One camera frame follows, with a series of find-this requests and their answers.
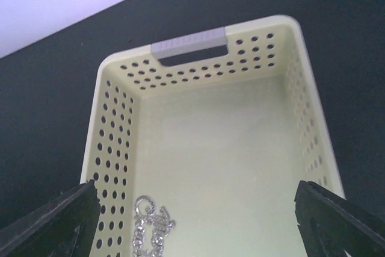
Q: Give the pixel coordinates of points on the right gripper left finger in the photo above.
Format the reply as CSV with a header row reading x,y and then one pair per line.
x,y
65,226

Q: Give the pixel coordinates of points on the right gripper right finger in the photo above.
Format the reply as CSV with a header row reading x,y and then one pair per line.
x,y
332,226

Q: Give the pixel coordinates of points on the yellow-green plastic basket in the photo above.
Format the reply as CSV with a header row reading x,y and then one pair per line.
x,y
219,127

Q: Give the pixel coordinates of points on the silver glitter word ornament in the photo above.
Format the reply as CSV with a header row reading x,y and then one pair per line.
x,y
151,227

